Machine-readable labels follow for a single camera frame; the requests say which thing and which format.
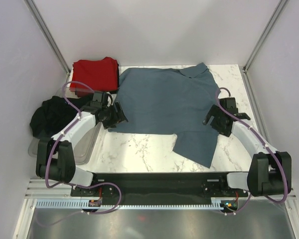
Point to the clear plastic bin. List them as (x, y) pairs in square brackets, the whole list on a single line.
[(82, 150)]

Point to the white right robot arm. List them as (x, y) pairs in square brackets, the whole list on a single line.
[(270, 172)]

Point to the black t-shirt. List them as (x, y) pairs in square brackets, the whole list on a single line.
[(55, 114), (113, 82)]

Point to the aluminium corner frame post right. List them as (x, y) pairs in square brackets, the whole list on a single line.
[(265, 34)]

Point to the blue-grey t-shirt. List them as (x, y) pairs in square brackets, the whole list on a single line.
[(171, 101)]

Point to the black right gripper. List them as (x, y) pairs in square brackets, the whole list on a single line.
[(215, 111)]

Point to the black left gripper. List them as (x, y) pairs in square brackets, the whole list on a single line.
[(117, 117)]

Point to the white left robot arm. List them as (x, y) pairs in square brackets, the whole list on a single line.
[(55, 156)]

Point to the folded black t-shirt under red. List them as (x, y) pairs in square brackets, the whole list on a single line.
[(113, 82)]

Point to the aluminium corner frame post left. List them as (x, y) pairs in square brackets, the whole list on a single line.
[(47, 34)]

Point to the white slotted cable duct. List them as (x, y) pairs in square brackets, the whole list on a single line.
[(89, 204)]

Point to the aluminium corner frame post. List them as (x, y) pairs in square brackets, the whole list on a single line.
[(265, 34), (47, 34)]

